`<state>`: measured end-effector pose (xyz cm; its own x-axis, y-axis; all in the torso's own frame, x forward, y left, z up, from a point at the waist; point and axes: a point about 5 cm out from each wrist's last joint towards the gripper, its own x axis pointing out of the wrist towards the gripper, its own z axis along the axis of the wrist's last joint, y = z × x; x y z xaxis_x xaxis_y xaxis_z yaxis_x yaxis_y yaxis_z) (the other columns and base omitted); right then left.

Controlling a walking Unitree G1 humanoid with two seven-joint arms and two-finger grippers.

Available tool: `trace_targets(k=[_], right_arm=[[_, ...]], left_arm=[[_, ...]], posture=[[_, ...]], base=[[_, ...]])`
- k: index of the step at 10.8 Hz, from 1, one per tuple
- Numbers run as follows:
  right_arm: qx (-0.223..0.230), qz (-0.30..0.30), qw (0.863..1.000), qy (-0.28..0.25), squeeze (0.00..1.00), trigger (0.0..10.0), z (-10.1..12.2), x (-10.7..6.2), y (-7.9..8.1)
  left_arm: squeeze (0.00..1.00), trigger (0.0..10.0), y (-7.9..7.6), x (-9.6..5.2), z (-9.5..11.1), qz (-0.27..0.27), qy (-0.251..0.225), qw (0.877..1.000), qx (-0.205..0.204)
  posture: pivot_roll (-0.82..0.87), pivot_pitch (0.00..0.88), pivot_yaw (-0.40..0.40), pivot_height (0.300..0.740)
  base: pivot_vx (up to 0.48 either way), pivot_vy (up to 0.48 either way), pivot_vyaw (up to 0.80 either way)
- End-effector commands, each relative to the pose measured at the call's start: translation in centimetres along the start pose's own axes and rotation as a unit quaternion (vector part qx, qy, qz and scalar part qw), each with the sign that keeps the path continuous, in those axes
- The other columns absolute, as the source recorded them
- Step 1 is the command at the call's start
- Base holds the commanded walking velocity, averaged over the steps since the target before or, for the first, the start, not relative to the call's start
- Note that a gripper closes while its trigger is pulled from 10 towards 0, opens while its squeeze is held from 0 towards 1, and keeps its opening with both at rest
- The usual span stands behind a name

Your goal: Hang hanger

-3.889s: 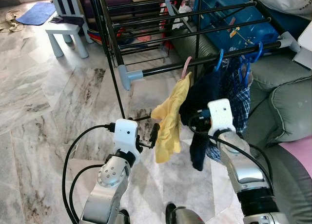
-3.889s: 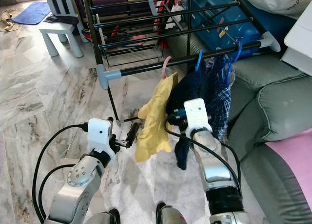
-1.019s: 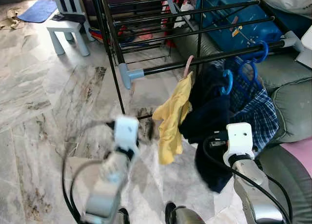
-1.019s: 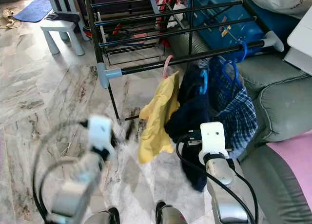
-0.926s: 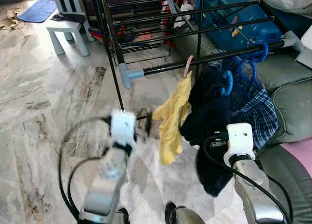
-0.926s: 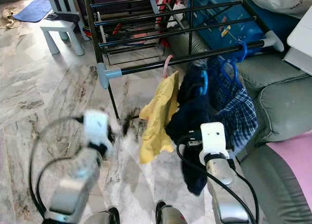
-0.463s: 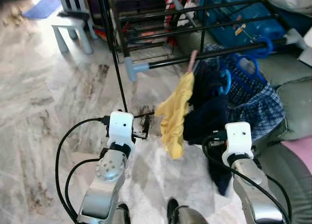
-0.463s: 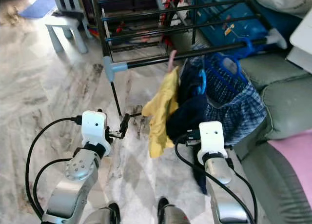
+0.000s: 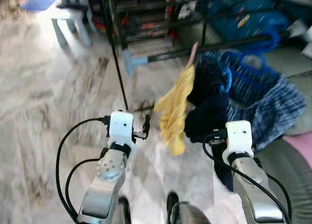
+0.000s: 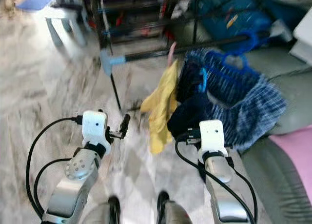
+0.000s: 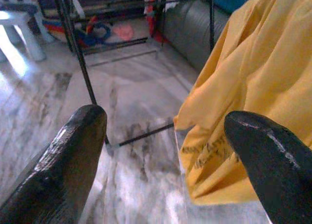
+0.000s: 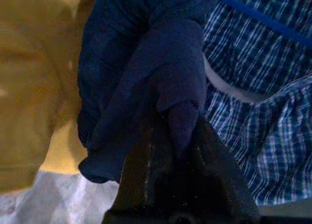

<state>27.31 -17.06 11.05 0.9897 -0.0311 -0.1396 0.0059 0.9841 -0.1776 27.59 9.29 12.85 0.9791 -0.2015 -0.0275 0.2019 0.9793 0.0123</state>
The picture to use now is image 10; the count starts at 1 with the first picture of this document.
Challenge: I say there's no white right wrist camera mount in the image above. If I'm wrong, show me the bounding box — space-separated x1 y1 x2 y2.
198 119 226 157

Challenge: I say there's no black garment rack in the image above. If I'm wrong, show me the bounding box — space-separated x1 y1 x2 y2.
88 0 294 112

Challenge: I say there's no grey child chair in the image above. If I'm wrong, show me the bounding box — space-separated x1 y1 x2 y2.
43 0 87 50

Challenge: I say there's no robot right leg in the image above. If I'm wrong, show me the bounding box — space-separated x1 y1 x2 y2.
157 190 195 224

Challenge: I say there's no blue storage bag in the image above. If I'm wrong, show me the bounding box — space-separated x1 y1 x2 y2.
195 0 281 39

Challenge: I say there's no pink clothes hanger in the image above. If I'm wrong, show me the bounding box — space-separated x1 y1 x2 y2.
167 41 178 68

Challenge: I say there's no grey green sofa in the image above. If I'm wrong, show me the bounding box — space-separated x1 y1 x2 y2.
168 19 312 224

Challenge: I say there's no white drawer unit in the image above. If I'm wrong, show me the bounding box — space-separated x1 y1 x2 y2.
289 20 312 65

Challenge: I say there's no robot left leg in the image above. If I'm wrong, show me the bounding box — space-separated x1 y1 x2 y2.
80 195 123 224

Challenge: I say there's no black folding drying rack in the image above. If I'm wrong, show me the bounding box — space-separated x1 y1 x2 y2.
93 0 273 45

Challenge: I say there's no navy blue garment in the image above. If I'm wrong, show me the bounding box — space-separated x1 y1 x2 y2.
167 56 214 185

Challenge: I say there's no dark blue clothes hanger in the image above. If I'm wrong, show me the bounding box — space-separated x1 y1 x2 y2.
205 29 263 81

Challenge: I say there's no red white cloth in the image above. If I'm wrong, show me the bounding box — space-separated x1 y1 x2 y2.
155 0 182 19

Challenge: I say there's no yellow shirt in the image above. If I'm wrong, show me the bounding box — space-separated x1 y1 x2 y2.
140 60 180 155

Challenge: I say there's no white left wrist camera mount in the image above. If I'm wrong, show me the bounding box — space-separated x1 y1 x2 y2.
81 110 109 147

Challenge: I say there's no blue plaid shirt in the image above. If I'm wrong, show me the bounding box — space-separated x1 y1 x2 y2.
190 47 288 152

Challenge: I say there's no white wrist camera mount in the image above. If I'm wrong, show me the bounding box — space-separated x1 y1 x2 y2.
198 119 226 157
81 110 109 147

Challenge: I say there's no pink mat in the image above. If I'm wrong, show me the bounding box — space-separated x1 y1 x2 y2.
268 125 312 175

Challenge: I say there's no robot leg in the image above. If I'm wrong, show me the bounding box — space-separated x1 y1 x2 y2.
80 195 123 224
157 190 195 224

